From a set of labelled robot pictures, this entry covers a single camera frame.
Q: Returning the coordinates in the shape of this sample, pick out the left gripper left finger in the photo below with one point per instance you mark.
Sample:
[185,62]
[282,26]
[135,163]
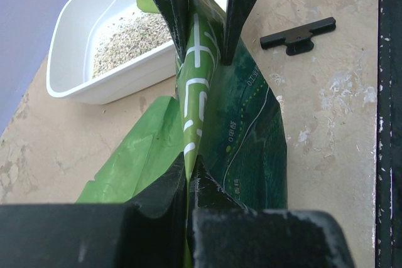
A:
[146,231]

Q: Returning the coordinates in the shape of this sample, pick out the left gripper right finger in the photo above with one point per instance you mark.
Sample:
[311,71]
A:
[224,234]

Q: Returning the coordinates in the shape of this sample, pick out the black bag clip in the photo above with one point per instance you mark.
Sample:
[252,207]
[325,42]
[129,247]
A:
[298,40]

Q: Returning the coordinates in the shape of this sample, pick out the green litter bag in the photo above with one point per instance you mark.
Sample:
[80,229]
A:
[227,114]

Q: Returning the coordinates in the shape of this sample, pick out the cat litter pile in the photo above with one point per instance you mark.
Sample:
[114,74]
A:
[127,37]

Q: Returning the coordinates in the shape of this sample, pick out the white litter box tray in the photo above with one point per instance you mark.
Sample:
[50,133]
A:
[69,67]

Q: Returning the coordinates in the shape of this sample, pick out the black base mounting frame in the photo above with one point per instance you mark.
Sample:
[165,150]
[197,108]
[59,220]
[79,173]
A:
[388,162]

